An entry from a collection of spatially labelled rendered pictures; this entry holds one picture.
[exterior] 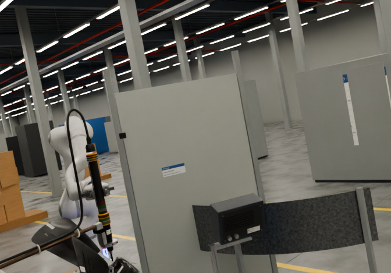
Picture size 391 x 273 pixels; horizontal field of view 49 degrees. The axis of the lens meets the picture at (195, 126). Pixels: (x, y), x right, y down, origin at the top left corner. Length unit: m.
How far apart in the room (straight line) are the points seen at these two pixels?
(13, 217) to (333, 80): 6.99
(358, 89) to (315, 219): 4.41
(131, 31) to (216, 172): 5.33
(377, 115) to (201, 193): 4.32
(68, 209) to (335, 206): 1.94
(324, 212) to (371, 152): 4.32
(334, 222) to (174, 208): 1.29
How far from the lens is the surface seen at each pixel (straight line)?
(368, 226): 3.45
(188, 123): 3.68
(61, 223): 1.82
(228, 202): 2.28
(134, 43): 8.62
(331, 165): 7.99
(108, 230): 1.76
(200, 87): 3.74
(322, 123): 7.91
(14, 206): 10.02
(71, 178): 1.98
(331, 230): 3.41
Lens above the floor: 1.76
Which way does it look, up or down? 2 degrees down
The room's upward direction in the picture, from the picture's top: 11 degrees counter-clockwise
